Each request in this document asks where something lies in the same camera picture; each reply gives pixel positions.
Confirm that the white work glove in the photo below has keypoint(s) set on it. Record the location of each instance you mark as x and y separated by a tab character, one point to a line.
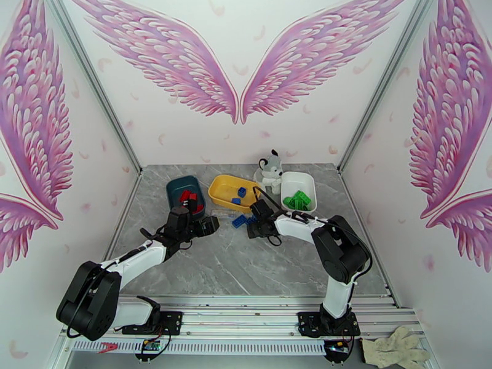
392	346

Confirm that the small circuit board green light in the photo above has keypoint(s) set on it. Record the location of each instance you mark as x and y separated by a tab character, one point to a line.
337	346

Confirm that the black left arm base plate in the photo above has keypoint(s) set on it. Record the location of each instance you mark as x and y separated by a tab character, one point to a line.
169	322

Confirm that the aluminium frame post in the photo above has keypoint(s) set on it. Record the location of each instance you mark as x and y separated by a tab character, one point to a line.
384	91
96	91

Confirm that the small circuit board blue part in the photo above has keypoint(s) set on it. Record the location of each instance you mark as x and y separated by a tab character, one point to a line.
150	345

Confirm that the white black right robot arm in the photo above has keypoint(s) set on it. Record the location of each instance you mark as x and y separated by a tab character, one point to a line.
338	295

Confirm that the clear plastic bag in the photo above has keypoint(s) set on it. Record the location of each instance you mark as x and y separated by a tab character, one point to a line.
225	214

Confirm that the yellow plastic container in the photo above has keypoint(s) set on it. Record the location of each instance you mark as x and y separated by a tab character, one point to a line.
223	191

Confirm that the blue lego brick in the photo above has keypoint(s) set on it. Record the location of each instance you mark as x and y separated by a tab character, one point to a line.
236	201
239	221
252	220
242	192

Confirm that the red clip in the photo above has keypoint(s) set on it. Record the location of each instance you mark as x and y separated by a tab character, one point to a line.
107	347

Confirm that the aluminium mounting rail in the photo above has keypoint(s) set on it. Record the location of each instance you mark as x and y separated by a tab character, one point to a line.
238	310

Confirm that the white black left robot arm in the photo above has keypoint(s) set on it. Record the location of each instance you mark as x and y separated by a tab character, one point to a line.
134	260

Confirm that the white plastic container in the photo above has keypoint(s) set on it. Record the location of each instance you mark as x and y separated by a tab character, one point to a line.
298	179

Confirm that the teal plastic container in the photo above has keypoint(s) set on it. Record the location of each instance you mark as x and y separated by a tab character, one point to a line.
176	185

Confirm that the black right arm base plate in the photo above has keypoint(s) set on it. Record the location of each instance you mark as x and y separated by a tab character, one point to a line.
307	325

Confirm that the grey white husky plush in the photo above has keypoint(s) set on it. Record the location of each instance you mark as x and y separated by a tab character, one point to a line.
270	172

